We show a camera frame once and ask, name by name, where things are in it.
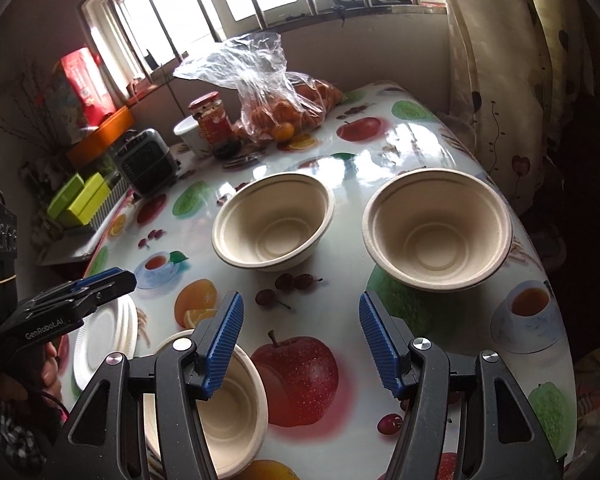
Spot small grey desk heater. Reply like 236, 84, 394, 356
115, 128, 177, 195

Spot beige paper bowl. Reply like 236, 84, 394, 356
362, 168, 513, 293
142, 330, 270, 480
211, 171, 336, 272

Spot person's left hand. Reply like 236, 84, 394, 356
30, 342, 63, 411

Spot fruit printed tablecloth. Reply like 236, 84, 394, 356
57, 80, 578, 480

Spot red gift bag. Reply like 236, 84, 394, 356
42, 47, 117, 143

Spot dried branches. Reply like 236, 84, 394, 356
0, 60, 66, 171

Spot person's left forearm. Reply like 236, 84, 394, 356
0, 365, 56, 471

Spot white cup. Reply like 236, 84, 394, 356
173, 116, 216, 153

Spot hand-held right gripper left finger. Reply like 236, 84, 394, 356
42, 290, 245, 480

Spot plastic bag of oranges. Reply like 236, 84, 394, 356
172, 31, 346, 143

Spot orange tray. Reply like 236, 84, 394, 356
67, 107, 136, 166

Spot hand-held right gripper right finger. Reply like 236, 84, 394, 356
358, 291, 563, 480

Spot heart printed curtain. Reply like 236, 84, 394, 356
437, 0, 600, 211

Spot red label glass jar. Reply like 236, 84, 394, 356
187, 91, 242, 158

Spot grey side shelf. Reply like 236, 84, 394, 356
35, 225, 106, 266

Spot white ribbed tray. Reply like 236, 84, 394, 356
87, 177, 133, 233

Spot window with metal bars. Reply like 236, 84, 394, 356
80, 0, 448, 96

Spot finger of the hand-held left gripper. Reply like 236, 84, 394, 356
55, 271, 137, 318
72, 267, 131, 291

